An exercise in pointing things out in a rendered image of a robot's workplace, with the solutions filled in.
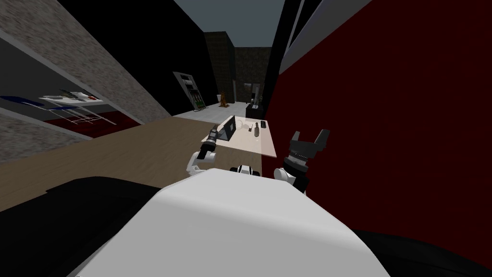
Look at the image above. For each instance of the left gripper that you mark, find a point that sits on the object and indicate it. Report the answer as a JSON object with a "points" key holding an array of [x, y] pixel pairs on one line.
{"points": [[213, 135]]}

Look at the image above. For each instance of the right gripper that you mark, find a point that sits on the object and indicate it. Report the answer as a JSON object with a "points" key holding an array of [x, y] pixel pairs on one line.
{"points": [[303, 148]]}

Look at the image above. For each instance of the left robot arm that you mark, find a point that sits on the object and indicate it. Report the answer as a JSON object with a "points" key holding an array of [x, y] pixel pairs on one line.
{"points": [[200, 157]]}

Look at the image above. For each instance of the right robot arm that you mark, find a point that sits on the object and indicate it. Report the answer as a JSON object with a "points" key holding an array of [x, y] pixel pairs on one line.
{"points": [[296, 164]]}

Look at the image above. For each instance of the black laptop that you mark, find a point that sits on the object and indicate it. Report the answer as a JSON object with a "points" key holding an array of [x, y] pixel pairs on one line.
{"points": [[228, 130]]}

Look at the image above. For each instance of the brown figure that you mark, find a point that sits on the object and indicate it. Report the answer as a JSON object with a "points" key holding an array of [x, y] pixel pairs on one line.
{"points": [[222, 100]]}

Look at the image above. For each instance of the pale wooden table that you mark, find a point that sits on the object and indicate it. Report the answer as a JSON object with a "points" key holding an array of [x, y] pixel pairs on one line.
{"points": [[251, 146]]}

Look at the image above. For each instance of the dark bottle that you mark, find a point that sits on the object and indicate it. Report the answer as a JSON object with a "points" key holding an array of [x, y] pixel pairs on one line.
{"points": [[256, 130]]}

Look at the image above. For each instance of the grey bookshelf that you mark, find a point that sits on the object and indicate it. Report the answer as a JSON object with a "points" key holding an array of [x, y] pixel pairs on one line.
{"points": [[191, 91]]}

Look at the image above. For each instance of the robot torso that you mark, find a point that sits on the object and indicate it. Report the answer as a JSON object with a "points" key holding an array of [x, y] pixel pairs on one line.
{"points": [[238, 223]]}

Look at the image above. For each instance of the white table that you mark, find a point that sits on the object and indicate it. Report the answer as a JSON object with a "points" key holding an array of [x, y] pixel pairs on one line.
{"points": [[73, 99]]}

